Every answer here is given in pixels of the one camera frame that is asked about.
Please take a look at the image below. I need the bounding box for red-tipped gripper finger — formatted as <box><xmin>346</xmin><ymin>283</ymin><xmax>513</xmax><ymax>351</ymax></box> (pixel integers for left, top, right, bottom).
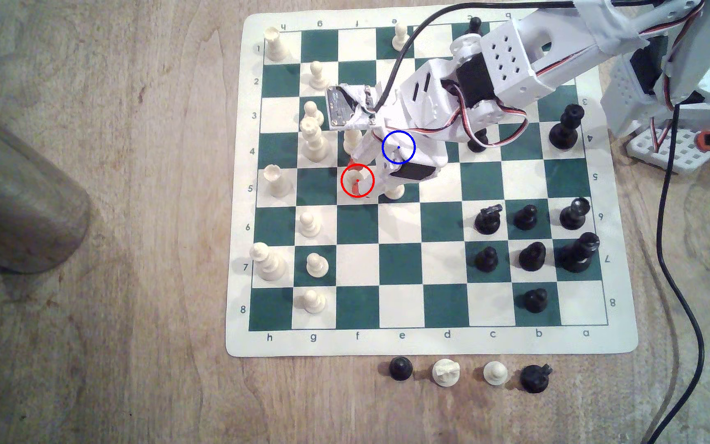
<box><xmin>348</xmin><ymin>129</ymin><xmax>393</xmax><ymax>169</ymax></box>
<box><xmin>360</xmin><ymin>165</ymin><xmax>394</xmax><ymax>198</ymax></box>

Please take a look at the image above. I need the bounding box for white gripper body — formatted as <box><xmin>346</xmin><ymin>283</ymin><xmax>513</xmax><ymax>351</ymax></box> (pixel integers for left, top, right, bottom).
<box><xmin>375</xmin><ymin>58</ymin><xmax>485</xmax><ymax>183</ymax></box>

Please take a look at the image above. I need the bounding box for white chess queen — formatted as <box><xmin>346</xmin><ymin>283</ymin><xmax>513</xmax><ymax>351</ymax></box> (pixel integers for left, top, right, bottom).
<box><xmin>300</xmin><ymin>118</ymin><xmax>331</xmax><ymax>162</ymax></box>

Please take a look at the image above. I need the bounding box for white chess rook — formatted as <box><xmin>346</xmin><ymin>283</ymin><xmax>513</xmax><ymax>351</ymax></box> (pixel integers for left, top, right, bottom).
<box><xmin>264</xmin><ymin>28</ymin><xmax>289</xmax><ymax>62</ymax></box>
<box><xmin>265</xmin><ymin>164</ymin><xmax>293</xmax><ymax>199</ymax></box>

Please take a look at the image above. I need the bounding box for green and white chess mat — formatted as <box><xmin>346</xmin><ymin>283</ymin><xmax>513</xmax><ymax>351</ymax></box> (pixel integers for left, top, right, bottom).
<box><xmin>226</xmin><ymin>3</ymin><xmax>639</xmax><ymax>357</ymax></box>

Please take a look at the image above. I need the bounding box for black chess knight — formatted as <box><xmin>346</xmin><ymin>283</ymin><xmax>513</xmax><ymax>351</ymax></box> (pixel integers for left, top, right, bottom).
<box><xmin>520</xmin><ymin>364</ymin><xmax>553</xmax><ymax>394</ymax></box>
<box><xmin>475</xmin><ymin>203</ymin><xmax>504</xmax><ymax>236</ymax></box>

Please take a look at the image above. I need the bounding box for black chess queen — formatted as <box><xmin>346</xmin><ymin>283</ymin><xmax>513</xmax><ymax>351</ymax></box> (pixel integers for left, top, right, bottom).
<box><xmin>549</xmin><ymin>104</ymin><xmax>585</xmax><ymax>150</ymax></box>

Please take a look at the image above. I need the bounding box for white chess knight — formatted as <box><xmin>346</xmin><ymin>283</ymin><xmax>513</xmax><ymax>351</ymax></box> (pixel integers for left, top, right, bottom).
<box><xmin>432</xmin><ymin>358</ymin><xmax>460</xmax><ymax>387</ymax></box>

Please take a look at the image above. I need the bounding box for black chess king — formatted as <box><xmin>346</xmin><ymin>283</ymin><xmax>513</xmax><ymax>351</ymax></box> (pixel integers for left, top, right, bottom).
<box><xmin>561</xmin><ymin>232</ymin><xmax>600</xmax><ymax>274</ymax></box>

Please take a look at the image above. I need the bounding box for black pawn b7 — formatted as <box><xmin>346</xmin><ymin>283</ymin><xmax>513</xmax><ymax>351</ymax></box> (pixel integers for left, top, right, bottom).
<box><xmin>518</xmin><ymin>241</ymin><xmax>547</xmax><ymax>273</ymax></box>

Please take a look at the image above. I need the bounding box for gripper camera board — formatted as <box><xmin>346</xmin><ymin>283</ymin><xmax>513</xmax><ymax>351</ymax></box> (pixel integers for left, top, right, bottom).
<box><xmin>326</xmin><ymin>82</ymin><xmax>382</xmax><ymax>130</ymax></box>

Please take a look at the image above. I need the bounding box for white perforated base plate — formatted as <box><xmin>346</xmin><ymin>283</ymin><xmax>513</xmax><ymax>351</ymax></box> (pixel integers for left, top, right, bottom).
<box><xmin>626</xmin><ymin>126</ymin><xmax>710</xmax><ymax>176</ymax></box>

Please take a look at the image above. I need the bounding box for brown cylindrical post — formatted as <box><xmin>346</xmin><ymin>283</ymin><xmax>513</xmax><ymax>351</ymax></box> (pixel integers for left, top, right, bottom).
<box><xmin>0</xmin><ymin>92</ymin><xmax>94</xmax><ymax>275</ymax></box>

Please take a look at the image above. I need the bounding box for black cable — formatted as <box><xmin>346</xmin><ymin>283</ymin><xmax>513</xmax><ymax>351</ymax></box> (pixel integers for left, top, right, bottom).
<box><xmin>373</xmin><ymin>0</ymin><xmax>708</xmax><ymax>444</ymax></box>

